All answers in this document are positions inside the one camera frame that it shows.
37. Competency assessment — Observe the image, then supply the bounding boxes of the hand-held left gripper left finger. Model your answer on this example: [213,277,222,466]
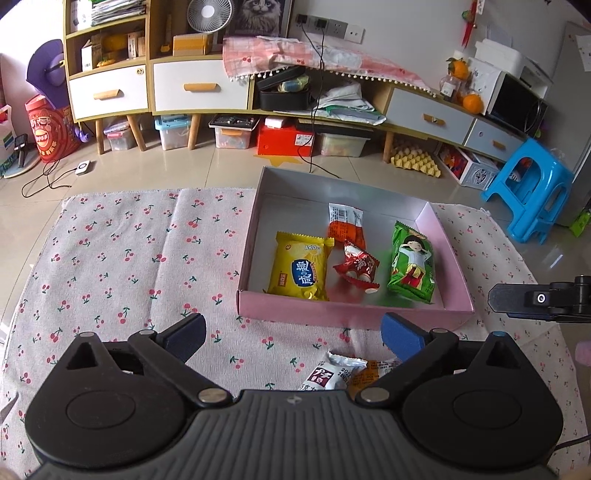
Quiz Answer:
[65,313,232,409]

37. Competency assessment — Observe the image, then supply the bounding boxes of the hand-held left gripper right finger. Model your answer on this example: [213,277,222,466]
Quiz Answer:
[358,312,531,409]

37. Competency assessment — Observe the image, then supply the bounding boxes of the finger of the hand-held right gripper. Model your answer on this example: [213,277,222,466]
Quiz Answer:
[488,274,591,323]

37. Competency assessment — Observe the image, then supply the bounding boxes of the pink cardboard box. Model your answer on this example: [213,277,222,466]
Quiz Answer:
[236,165,476,330]

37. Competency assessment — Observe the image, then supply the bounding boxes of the green snack packet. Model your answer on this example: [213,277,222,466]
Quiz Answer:
[387,222,437,304]

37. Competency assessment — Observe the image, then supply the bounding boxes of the red candy packet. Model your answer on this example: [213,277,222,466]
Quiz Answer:
[332,240,380,295]

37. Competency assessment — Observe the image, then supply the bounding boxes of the white and maroon snack packet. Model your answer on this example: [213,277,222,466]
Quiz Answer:
[298,351,368,393]

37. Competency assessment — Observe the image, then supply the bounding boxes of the yellow snack packet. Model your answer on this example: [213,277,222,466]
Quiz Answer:
[268,232,335,302]

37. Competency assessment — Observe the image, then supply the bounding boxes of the orange and white snack packet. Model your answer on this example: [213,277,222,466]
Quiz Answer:
[328,202,366,250]

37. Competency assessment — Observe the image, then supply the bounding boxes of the cherry print cloth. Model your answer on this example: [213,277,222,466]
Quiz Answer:
[0,187,578,480]

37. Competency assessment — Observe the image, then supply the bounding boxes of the blue plastic stool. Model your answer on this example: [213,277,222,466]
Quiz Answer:
[480,137,573,245]

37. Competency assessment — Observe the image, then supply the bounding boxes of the white printed crate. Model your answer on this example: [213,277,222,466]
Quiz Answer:
[436,143,499,188]

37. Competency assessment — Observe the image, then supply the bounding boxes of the yellow egg tray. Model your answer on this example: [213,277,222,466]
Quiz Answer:
[390,141,441,178]

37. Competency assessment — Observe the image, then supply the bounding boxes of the grey refrigerator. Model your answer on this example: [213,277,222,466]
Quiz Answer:
[549,21,591,227]

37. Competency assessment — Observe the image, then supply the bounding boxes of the black microwave oven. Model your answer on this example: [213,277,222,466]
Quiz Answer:
[487,71,550,139]

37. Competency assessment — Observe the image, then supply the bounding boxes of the blue lid storage bin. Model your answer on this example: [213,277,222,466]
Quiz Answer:
[154,114,192,151]

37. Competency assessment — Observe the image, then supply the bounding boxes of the clear bin with yellow contents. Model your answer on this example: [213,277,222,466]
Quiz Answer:
[316,131,372,158]

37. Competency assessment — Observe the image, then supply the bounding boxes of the wooden TV stand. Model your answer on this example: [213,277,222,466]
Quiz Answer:
[252,65,529,164]

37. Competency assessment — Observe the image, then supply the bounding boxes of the clear storage bin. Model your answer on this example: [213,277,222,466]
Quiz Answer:
[104,117,139,152]

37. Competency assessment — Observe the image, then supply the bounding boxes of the red cardboard box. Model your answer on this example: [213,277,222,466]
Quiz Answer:
[257,119,317,158]

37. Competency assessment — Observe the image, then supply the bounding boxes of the glass jar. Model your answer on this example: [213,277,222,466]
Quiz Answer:
[438,74,462,100]

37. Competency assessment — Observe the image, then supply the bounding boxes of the folded white papers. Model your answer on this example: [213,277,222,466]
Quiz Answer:
[314,83,386,125]

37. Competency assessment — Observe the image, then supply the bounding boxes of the red paper bag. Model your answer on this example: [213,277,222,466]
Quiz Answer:
[24,95,84,163]

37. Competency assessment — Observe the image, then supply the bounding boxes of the wooden shelf cabinet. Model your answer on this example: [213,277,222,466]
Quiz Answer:
[62,0,254,155]

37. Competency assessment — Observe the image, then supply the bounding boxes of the black lidded box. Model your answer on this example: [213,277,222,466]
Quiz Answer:
[256,65,311,112]

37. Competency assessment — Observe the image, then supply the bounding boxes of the red hanging ornament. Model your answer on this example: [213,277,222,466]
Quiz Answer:
[459,0,485,47]

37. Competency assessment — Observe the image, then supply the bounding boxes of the pink cherry tablecloth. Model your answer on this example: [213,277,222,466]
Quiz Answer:
[222,36,437,97]

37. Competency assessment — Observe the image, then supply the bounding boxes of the yellow box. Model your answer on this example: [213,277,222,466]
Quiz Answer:
[173,34,213,56]

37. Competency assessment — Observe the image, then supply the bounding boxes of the purple hat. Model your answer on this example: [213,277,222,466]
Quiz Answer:
[26,39,68,88]

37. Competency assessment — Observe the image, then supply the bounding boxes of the white desk fan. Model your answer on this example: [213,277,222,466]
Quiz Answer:
[187,0,234,35]

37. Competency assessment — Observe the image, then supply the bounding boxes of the cat picture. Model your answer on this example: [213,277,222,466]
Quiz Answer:
[226,0,294,40]

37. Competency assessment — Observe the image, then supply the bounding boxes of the stack of papers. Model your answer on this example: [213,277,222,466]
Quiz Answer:
[90,0,148,26]

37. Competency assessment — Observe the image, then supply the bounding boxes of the black power cable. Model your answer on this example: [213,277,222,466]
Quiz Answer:
[299,23,342,180]

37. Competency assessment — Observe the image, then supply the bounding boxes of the wall power sockets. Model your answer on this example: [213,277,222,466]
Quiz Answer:
[295,14,365,40]

